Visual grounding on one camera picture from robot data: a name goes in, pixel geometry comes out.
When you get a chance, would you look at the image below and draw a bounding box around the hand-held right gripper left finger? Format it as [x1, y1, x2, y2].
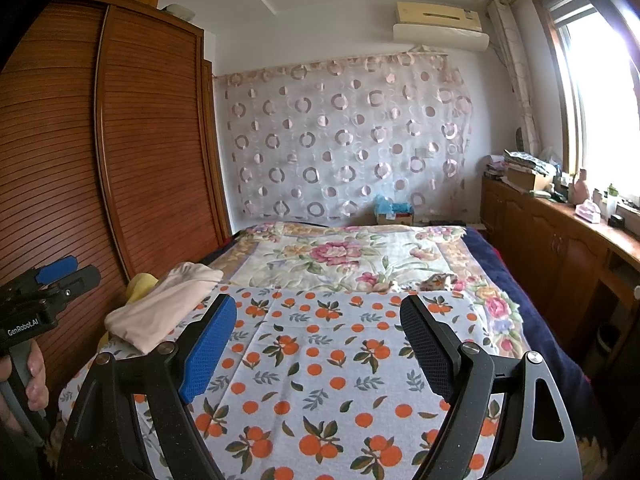
[56, 293, 238, 480]

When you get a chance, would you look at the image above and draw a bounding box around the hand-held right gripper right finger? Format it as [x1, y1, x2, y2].
[400, 294, 583, 480]

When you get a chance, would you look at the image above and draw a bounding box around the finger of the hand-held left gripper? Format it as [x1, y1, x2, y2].
[54, 265, 102, 306]
[34, 255, 79, 285]

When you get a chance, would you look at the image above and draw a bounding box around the beige printed t-shirt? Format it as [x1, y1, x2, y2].
[105, 262, 224, 354]

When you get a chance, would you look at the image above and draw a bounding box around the orange fruit print garment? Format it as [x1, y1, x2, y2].
[59, 285, 506, 480]

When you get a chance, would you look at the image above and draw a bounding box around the person's left hand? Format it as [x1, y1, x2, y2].
[0, 340, 49, 413]

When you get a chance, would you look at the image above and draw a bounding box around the yellow cloth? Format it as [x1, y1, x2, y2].
[97, 272, 163, 351]

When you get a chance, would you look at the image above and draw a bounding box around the navy blue blanket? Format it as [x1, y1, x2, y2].
[465, 225, 593, 396]

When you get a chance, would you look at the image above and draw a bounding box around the floral blanket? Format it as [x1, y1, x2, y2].
[207, 222, 531, 361]

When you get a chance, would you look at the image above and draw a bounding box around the small cardboard box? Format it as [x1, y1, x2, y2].
[375, 210, 414, 226]

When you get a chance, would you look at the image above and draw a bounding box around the blue cloth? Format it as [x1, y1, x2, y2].
[375, 194, 414, 216]

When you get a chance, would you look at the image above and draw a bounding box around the long wooden cabinet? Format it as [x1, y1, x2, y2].
[481, 175, 640, 376]

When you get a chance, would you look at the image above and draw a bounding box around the brown wooden wardrobe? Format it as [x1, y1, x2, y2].
[0, 0, 233, 411]

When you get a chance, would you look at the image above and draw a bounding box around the open cardboard box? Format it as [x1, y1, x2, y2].
[507, 167, 555, 192]

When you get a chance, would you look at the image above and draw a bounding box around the pink tissue box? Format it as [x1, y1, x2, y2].
[575, 200, 602, 223]

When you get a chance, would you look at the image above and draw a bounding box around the stack of papers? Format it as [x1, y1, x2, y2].
[502, 149, 563, 173]

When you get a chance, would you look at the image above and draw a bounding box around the pink bottle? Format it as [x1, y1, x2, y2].
[571, 169, 591, 206]

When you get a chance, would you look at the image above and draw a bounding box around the circle patterned sheer curtain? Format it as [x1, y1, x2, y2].
[215, 50, 473, 223]

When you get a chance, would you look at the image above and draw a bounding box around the patterned window curtain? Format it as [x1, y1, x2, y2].
[487, 0, 541, 156]

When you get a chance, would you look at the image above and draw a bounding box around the window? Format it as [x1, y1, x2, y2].
[530, 0, 640, 211]

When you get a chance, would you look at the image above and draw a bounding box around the wall air conditioner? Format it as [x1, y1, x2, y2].
[392, 1, 491, 52]

